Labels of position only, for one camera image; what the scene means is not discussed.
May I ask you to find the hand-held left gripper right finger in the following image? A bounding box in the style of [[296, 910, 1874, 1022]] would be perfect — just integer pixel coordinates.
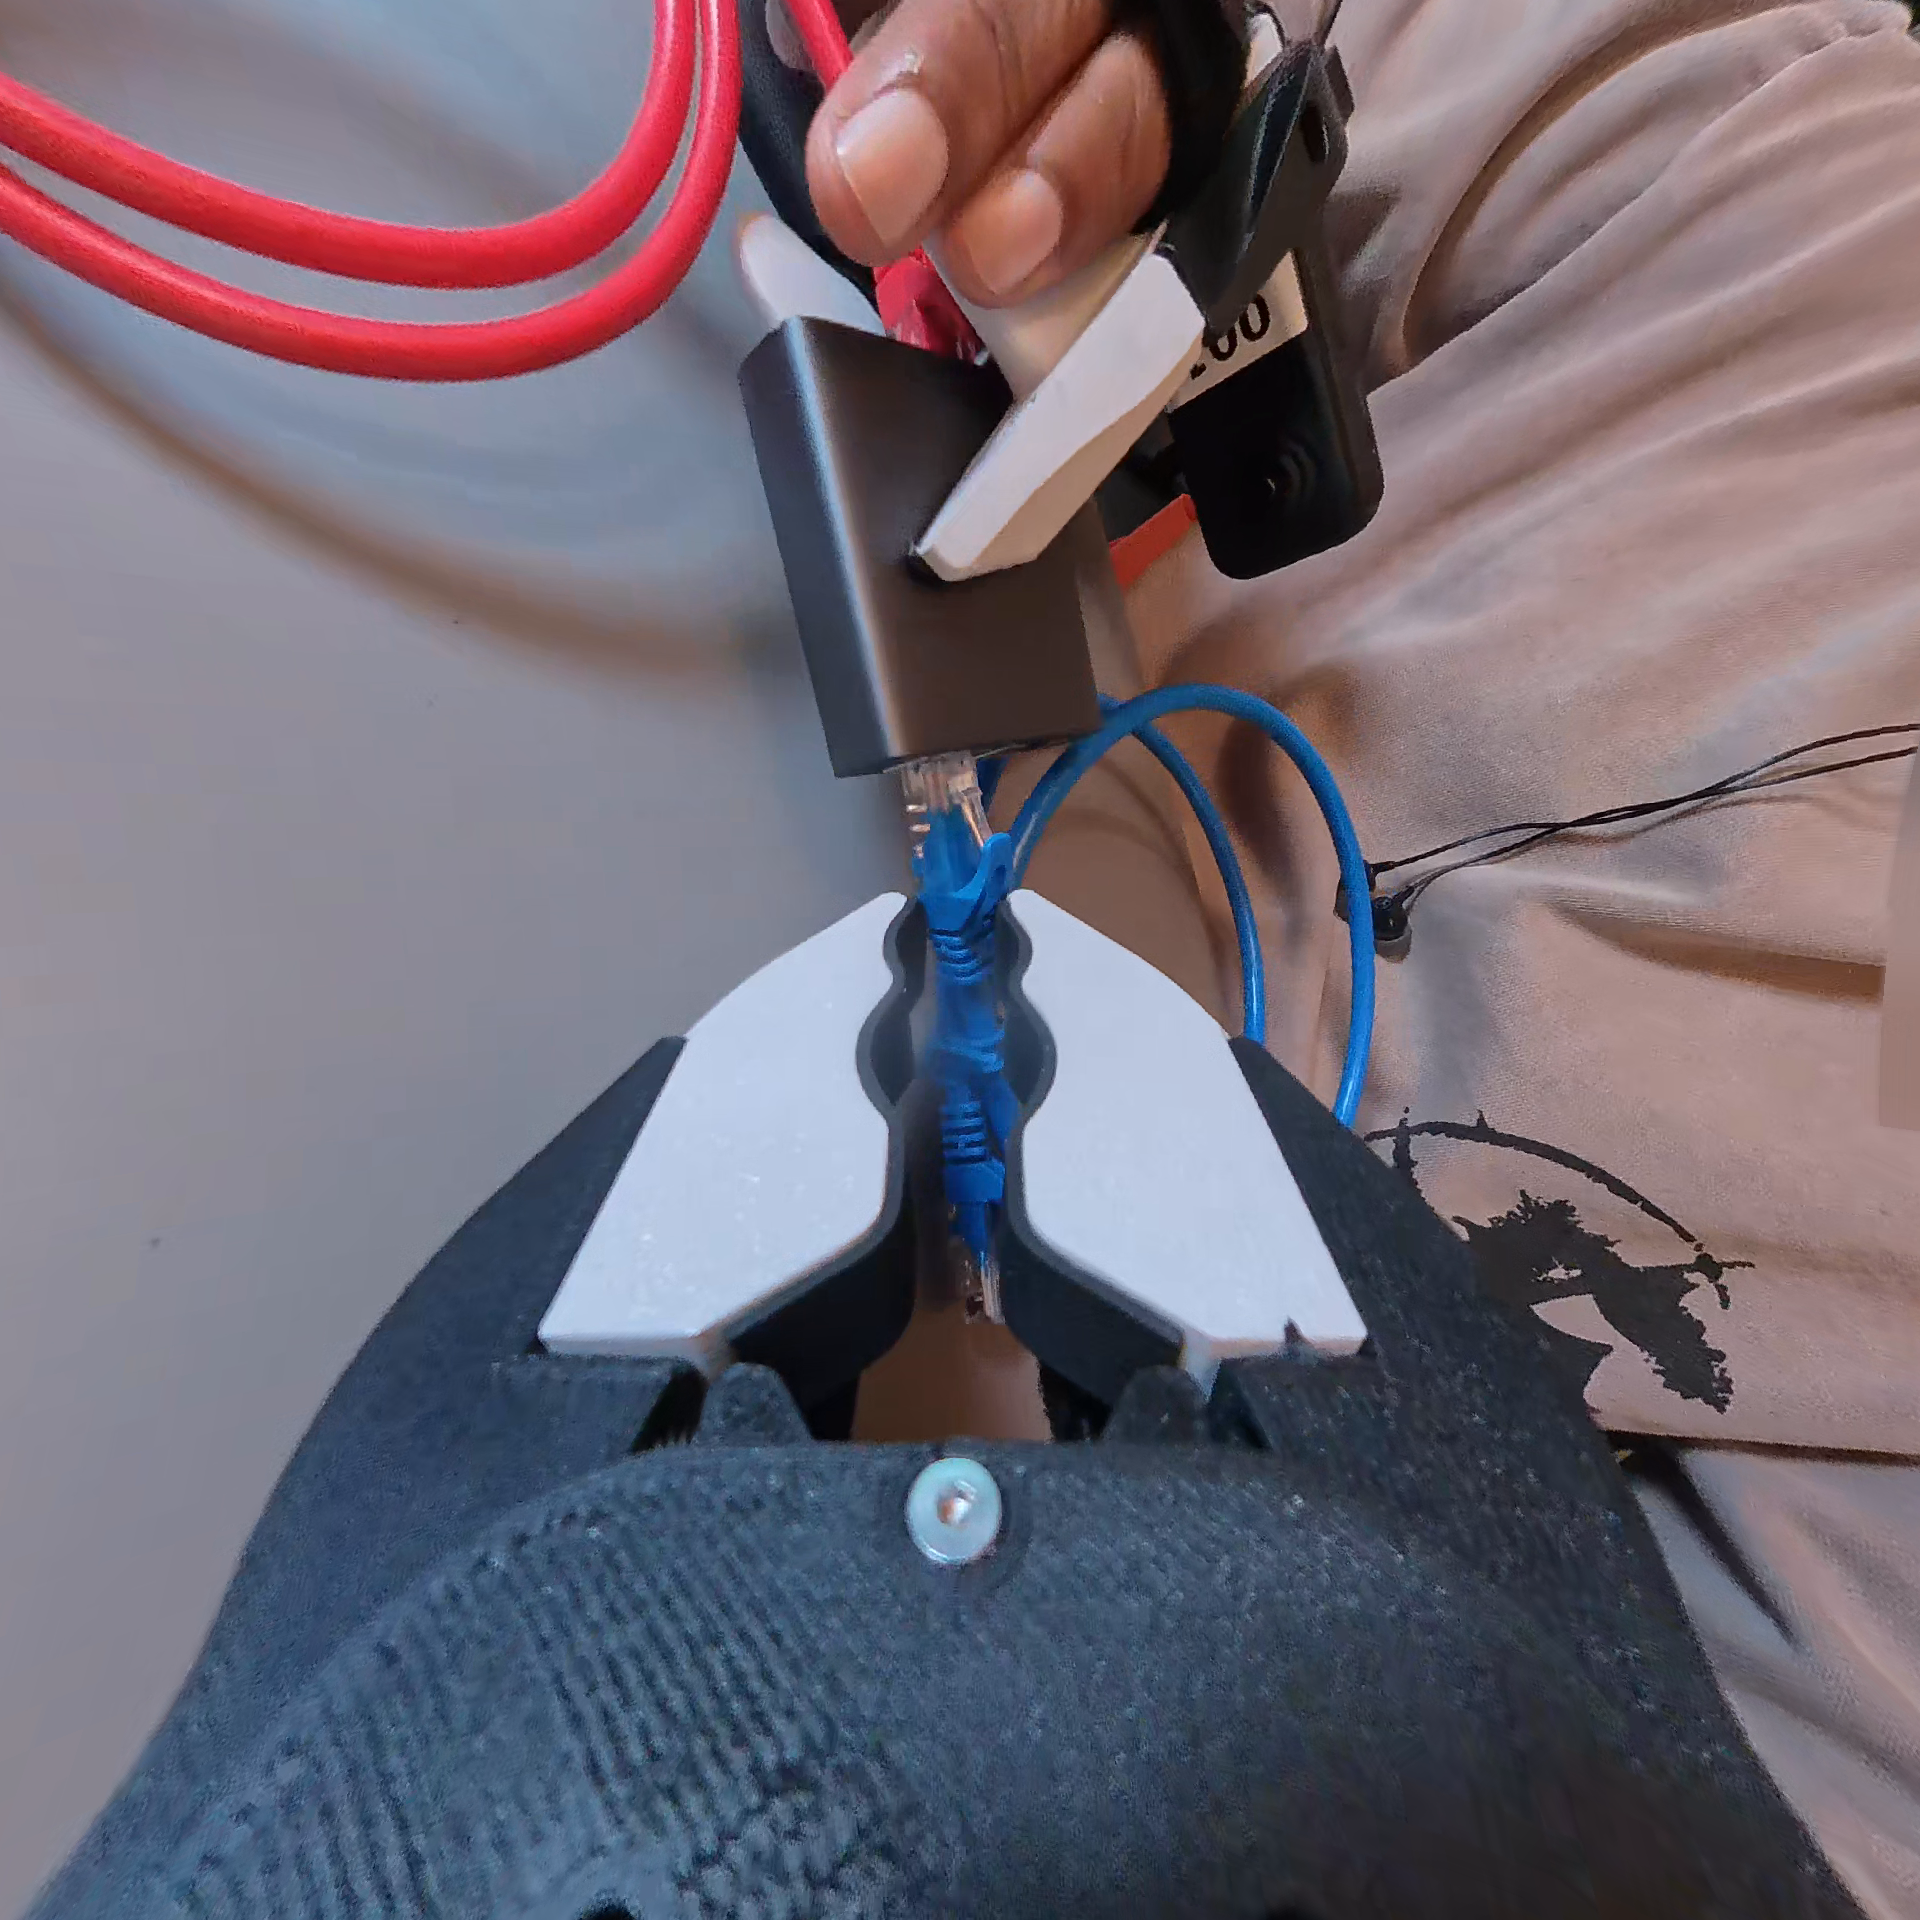
[[995, 889, 1373, 1408]]

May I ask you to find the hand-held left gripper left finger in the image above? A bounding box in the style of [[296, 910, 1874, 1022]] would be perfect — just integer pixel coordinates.
[[536, 893, 919, 1405]]

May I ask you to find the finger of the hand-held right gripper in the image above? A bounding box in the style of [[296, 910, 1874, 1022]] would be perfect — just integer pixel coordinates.
[[911, 247, 1209, 580], [736, 216, 888, 328]]

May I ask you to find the black adapter box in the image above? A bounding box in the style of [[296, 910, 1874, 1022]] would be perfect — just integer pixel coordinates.
[[736, 318, 1112, 781]]

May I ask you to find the blue ethernet cable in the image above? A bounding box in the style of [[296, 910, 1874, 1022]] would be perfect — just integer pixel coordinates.
[[896, 681, 1377, 1326]]

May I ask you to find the person's right hand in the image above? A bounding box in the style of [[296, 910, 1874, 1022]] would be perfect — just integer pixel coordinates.
[[808, 0, 1180, 302]]

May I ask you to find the thin black wire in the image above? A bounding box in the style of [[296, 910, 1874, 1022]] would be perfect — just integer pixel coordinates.
[[1333, 725, 1920, 960]]

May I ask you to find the red cable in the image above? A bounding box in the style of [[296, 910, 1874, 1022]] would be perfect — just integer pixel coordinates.
[[0, 0, 988, 388]]

